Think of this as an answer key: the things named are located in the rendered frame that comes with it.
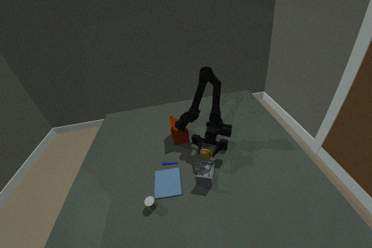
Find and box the olive-yellow round plate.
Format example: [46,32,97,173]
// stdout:
[200,149,213,158]

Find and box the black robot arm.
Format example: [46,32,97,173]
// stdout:
[175,67,232,138]

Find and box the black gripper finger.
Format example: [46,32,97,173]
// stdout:
[212,142,223,157]
[196,139,202,154]

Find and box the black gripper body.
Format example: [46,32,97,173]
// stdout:
[192,134,228,150]

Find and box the grey cylinder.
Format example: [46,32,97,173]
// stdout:
[144,196,157,211]

